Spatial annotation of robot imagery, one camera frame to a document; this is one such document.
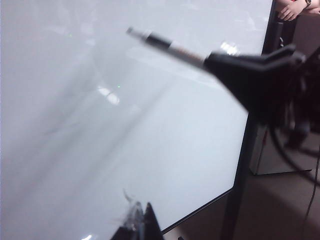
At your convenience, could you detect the thin black cable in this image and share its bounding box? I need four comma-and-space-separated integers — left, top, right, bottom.
305, 157, 320, 222

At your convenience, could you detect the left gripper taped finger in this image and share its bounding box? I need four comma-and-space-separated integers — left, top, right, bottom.
111, 188, 165, 240

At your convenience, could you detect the bystander bare hand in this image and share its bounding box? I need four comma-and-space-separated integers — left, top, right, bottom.
276, 0, 303, 21

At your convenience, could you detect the white and black whiteboard marker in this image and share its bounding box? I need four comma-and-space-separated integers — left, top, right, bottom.
126, 26, 209, 69

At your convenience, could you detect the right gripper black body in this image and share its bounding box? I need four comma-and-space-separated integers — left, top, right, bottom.
282, 47, 320, 126

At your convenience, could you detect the white whiteboard with black frame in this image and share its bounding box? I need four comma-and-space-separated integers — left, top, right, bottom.
0, 0, 274, 240

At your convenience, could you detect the black whiteboard stand post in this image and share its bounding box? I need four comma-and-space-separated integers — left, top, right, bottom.
219, 0, 285, 240

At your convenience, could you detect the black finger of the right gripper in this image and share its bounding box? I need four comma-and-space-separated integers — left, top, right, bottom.
204, 51, 296, 126

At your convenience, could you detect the bystander bare forearm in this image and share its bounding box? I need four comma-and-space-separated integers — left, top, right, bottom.
299, 0, 320, 14

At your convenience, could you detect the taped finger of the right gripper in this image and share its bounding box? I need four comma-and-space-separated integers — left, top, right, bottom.
211, 43, 306, 67

